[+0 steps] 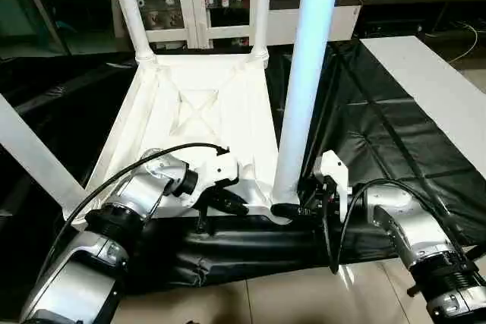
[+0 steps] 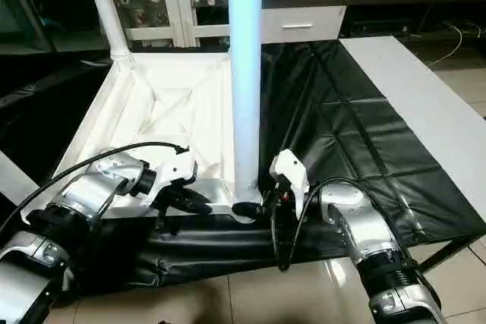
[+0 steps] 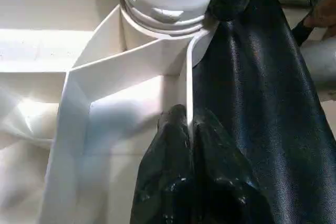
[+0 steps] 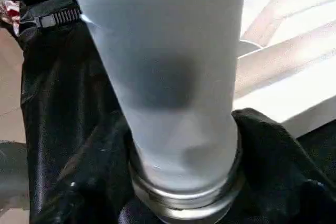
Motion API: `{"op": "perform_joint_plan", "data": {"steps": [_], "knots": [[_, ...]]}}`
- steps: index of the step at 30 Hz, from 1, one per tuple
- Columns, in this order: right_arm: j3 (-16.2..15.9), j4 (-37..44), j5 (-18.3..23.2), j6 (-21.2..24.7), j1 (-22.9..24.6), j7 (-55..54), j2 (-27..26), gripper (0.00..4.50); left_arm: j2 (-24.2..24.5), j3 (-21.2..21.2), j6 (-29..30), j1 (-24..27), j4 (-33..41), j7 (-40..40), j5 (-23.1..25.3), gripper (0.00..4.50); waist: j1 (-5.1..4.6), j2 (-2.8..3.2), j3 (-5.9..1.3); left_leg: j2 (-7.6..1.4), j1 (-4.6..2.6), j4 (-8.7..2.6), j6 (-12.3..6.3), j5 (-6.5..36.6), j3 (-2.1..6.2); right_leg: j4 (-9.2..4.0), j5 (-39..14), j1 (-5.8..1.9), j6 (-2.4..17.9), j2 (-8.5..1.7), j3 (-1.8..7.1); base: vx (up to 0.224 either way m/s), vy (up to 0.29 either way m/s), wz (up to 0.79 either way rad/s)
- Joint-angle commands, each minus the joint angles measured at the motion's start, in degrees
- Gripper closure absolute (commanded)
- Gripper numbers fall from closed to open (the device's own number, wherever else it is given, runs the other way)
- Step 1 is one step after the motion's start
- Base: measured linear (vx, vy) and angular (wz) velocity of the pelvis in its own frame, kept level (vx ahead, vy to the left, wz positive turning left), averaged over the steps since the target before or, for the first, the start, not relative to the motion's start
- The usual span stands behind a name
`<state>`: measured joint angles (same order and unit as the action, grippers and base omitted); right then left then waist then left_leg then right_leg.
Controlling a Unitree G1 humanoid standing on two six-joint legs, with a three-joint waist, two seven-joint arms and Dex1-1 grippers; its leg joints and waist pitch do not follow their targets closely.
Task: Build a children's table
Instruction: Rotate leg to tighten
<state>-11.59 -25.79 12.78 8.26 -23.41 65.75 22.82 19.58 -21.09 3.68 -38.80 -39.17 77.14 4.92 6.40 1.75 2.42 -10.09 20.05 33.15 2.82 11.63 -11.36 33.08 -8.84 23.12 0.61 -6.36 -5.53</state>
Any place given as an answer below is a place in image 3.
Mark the white plastic table top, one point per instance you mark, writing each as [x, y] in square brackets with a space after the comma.
[39, 77]

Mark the black work mat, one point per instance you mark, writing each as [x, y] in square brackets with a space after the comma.
[262, 103]

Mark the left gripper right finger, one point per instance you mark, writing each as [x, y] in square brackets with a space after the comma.
[223, 190]

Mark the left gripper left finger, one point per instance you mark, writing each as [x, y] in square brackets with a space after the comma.
[165, 182]

